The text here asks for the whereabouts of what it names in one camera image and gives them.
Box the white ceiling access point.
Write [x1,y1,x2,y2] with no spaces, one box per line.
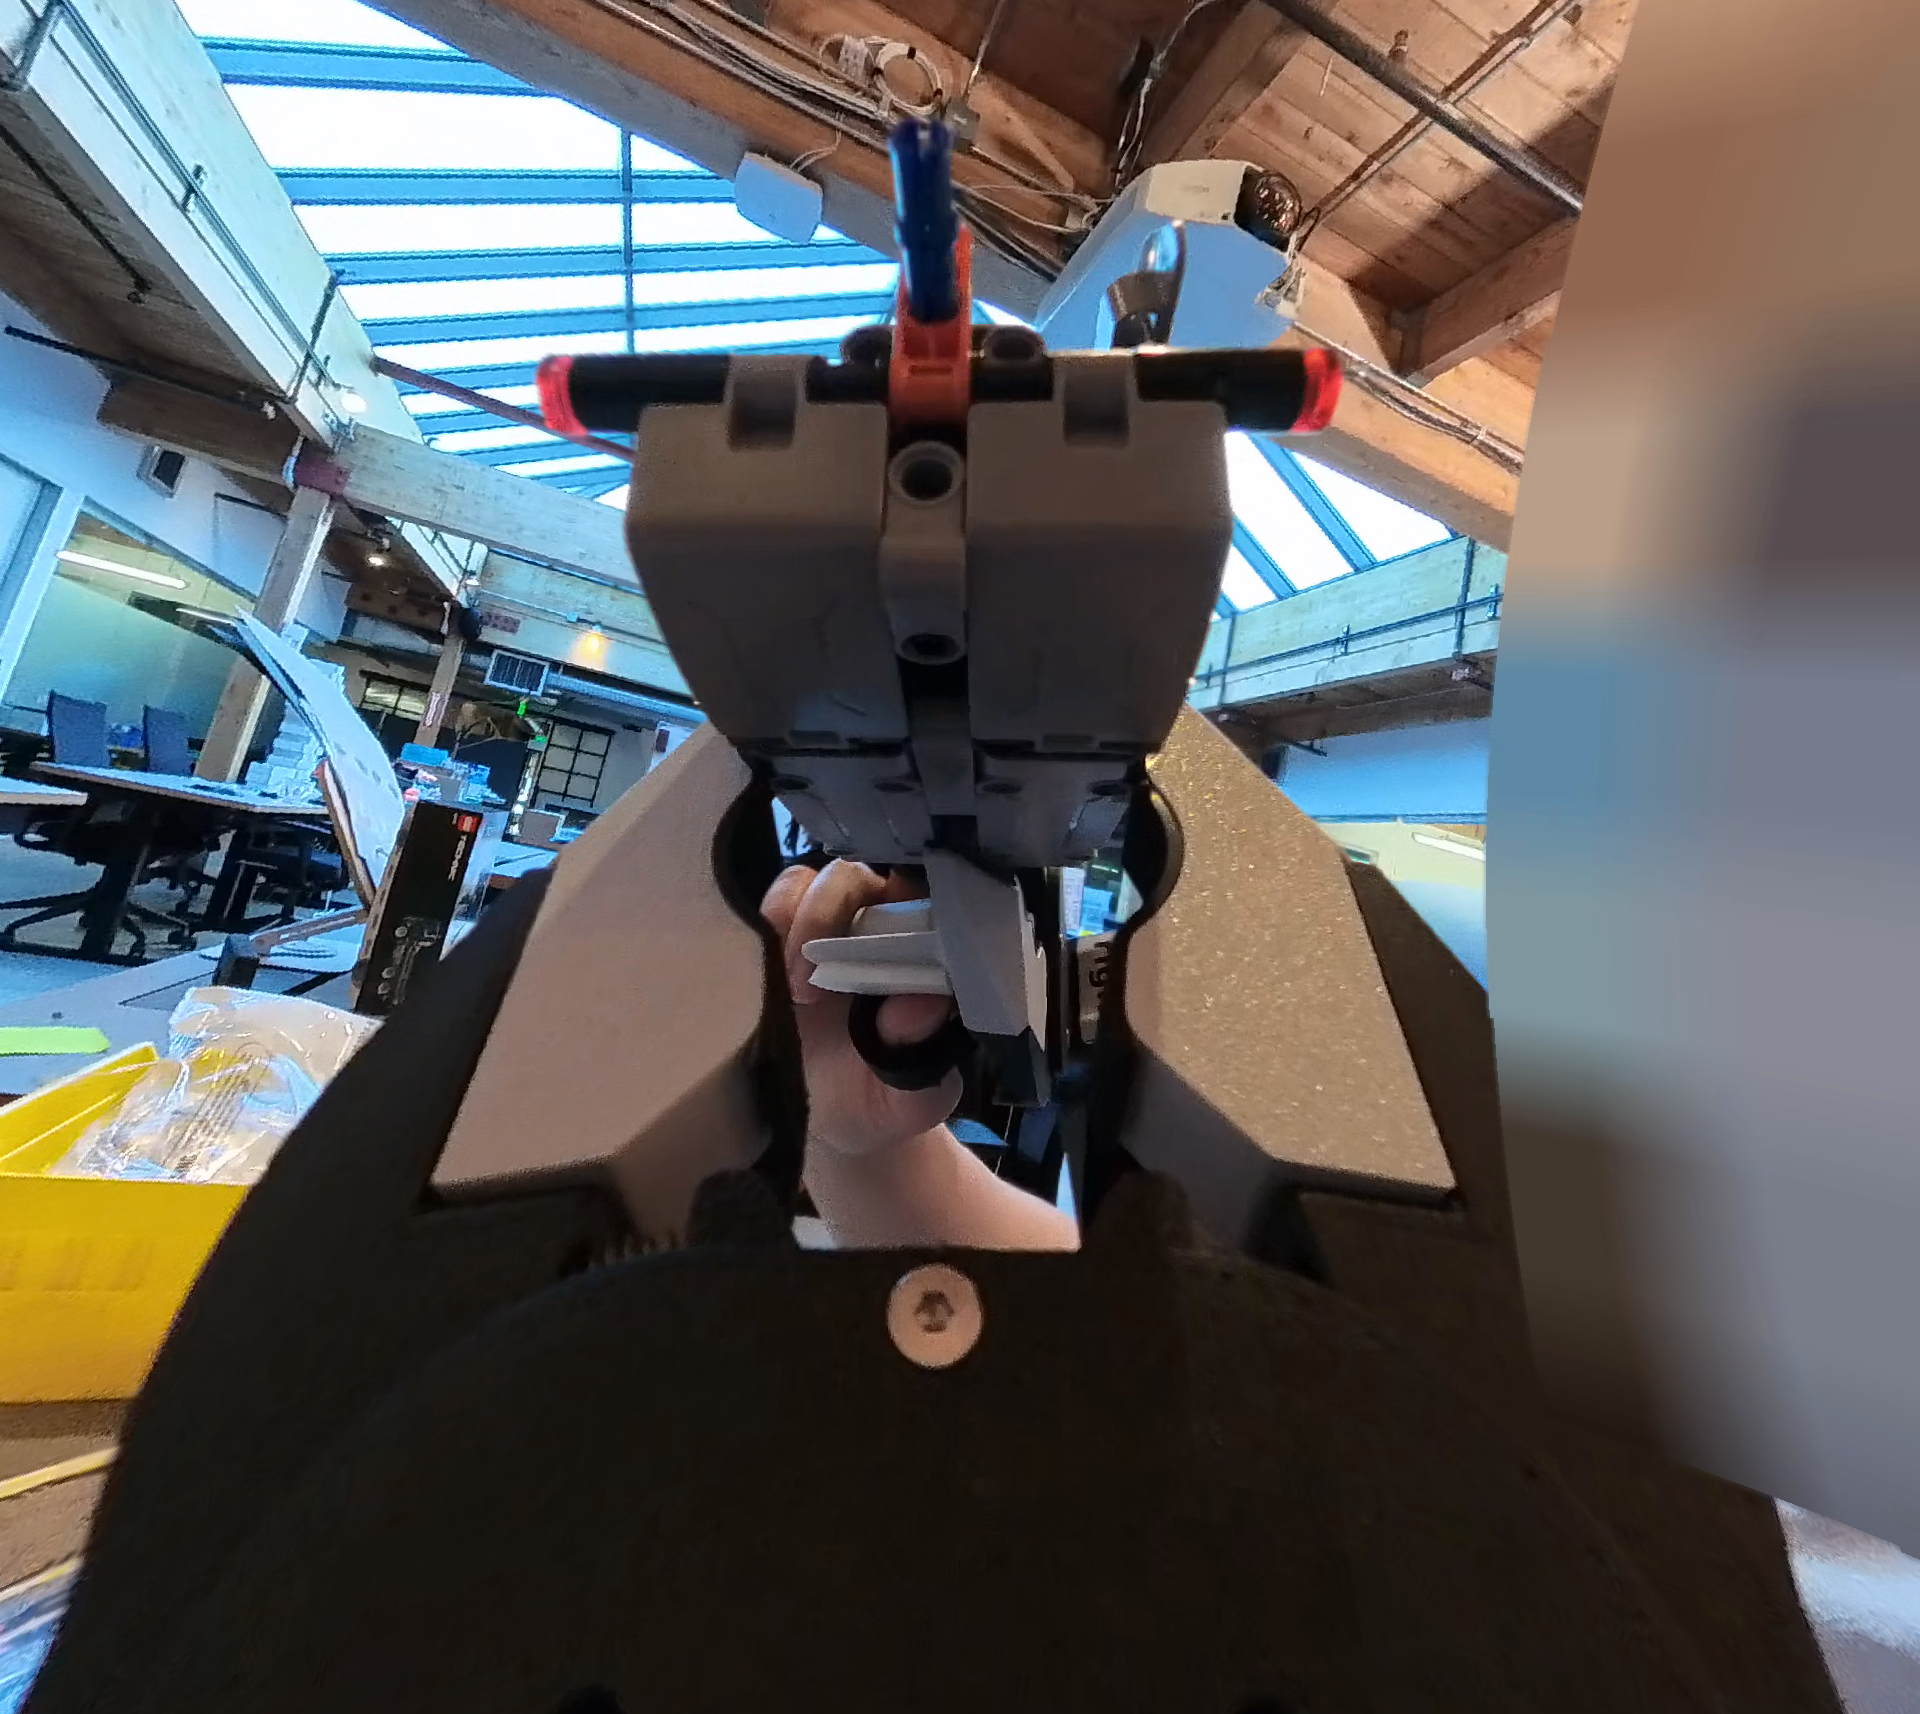
[732,149,828,244]

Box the person's right hand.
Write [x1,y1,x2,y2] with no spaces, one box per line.
[763,857,965,1156]

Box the black product box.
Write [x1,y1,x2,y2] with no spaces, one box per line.
[355,799,499,1015]

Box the leaning white board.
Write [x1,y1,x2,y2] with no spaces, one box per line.
[233,610,409,907]

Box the yellow parts bin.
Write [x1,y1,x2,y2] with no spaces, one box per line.
[0,1047,259,1405]

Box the coiled white cable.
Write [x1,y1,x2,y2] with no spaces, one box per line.
[823,30,954,118]

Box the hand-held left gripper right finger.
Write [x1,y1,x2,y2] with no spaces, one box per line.
[1080,703,1458,1247]

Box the wooden office desk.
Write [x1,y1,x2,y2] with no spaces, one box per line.
[0,761,363,967]

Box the grey building block robot model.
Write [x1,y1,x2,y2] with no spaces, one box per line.
[537,113,1343,868]

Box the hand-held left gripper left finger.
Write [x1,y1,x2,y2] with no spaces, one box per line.
[433,732,808,1242]

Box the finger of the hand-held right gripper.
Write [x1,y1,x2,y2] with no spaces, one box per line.
[801,905,965,1000]
[919,845,1055,1043]

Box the white ceiling projector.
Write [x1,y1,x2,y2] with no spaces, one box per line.
[1035,161,1305,355]

